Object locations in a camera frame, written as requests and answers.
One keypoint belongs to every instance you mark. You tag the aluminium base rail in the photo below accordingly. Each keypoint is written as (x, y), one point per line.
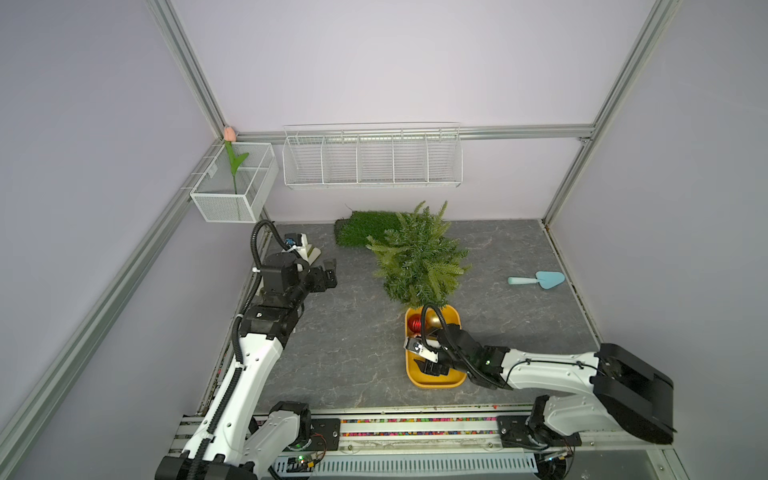
(457, 443)

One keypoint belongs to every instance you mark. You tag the matte gold ball ornament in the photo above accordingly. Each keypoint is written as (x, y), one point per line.
(432, 321)

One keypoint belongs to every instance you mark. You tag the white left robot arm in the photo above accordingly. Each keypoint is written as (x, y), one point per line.
(226, 445)

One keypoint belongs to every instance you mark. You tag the red ribbed ball ornament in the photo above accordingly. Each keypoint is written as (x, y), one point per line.
(413, 324)

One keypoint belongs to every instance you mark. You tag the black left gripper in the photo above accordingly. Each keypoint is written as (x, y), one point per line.
(320, 285)

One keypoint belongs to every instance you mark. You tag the long white wire shelf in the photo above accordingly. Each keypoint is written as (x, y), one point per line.
(368, 155)

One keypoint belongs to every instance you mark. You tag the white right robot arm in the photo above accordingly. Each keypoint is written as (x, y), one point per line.
(610, 389)

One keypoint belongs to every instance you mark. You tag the pink artificial tulip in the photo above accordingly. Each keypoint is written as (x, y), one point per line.
(235, 160)

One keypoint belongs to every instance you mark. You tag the teal garden trowel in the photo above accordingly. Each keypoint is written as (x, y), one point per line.
(545, 279)

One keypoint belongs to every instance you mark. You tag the small green christmas tree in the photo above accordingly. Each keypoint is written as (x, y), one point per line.
(417, 261)

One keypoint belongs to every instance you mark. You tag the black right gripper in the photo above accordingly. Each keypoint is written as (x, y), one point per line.
(428, 367)

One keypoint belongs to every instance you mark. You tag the green artificial grass mat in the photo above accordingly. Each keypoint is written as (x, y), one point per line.
(355, 230)

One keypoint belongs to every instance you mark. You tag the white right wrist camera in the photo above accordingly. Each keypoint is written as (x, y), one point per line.
(417, 347)

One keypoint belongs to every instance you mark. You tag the yellow plastic tray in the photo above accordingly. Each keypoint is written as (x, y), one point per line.
(454, 378)

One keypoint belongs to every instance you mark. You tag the small white wire basket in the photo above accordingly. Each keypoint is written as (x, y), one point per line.
(213, 193)

